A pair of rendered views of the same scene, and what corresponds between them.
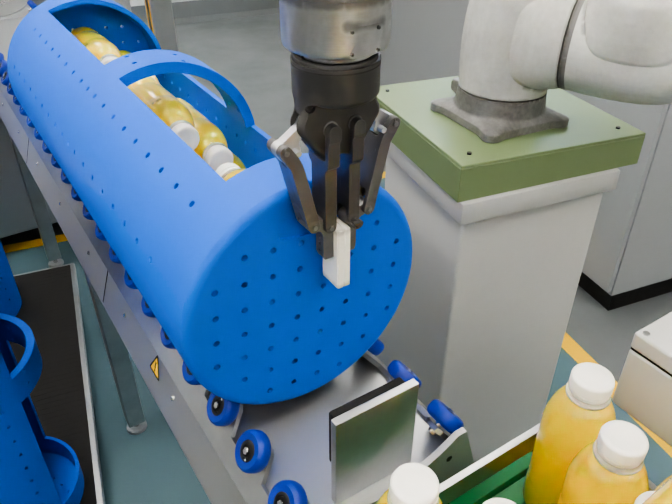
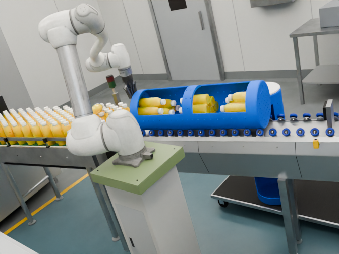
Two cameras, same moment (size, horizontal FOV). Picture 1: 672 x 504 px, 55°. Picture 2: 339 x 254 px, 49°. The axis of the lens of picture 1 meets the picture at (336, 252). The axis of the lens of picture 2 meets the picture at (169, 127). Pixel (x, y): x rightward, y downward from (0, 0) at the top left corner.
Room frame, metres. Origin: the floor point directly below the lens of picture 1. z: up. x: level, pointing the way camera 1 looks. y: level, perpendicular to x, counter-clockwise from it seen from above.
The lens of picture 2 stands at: (2.86, -0.79, 1.94)
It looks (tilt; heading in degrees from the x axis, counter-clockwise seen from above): 23 degrees down; 157
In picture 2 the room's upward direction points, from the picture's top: 16 degrees counter-clockwise
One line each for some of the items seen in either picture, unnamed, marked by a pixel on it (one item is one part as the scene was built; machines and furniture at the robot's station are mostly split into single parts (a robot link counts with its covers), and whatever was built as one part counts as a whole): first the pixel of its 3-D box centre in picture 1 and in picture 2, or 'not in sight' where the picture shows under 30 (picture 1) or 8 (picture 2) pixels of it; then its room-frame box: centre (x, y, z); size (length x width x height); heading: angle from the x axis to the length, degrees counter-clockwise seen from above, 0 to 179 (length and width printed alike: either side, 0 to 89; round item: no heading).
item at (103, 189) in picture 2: not in sight; (108, 198); (0.42, -0.39, 0.50); 0.04 x 0.04 x 1.00; 33
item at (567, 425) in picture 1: (570, 448); not in sight; (0.43, -0.24, 0.99); 0.07 x 0.07 x 0.19
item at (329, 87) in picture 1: (335, 102); (128, 80); (0.53, 0.00, 1.32); 0.08 x 0.07 x 0.09; 123
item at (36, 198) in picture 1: (35, 196); not in sight; (2.11, 1.12, 0.31); 0.06 x 0.06 x 0.63; 33
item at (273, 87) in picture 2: not in sight; (259, 89); (0.94, 0.75, 1.03); 0.28 x 0.28 x 0.01
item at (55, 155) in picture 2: not in sight; (72, 177); (-0.29, -0.50, 0.45); 1.64 x 0.48 x 0.90; 33
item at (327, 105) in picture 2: not in sight; (328, 116); (1.56, 0.68, 1.00); 0.10 x 0.04 x 0.15; 123
